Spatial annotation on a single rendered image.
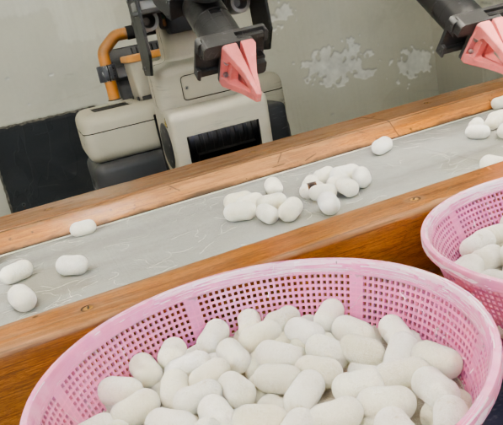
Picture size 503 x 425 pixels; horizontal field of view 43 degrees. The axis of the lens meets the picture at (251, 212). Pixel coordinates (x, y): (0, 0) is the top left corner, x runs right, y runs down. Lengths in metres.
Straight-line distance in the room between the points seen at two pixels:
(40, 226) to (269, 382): 0.51
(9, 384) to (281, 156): 0.54
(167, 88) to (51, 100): 1.43
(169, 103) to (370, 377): 1.07
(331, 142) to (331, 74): 2.13
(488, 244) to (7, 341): 0.38
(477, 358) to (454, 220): 0.21
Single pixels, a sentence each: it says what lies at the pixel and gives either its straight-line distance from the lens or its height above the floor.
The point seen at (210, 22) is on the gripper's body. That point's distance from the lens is 0.91.
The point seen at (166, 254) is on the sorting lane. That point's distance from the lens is 0.66.
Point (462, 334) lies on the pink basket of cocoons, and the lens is 0.41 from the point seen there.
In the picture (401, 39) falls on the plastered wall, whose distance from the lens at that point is 3.25.
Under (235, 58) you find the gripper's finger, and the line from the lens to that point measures 0.85.
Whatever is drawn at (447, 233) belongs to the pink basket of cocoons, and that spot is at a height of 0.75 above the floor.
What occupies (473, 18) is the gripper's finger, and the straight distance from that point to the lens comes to 0.96.
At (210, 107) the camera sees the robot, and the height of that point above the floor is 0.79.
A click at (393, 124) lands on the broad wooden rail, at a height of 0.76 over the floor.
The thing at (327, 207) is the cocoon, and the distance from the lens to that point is 0.66.
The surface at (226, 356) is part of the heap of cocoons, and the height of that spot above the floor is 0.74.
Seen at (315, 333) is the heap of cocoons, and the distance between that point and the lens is 0.45.
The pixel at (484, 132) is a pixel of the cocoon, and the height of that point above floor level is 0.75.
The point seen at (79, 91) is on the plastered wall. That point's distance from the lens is 2.77.
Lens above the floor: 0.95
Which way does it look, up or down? 16 degrees down
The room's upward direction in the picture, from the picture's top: 12 degrees counter-clockwise
